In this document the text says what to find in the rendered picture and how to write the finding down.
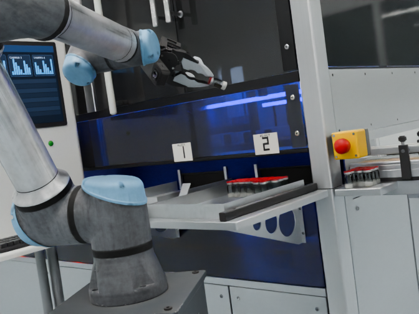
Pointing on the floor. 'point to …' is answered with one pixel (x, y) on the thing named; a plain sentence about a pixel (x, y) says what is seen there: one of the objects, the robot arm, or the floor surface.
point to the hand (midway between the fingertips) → (206, 80)
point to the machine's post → (323, 155)
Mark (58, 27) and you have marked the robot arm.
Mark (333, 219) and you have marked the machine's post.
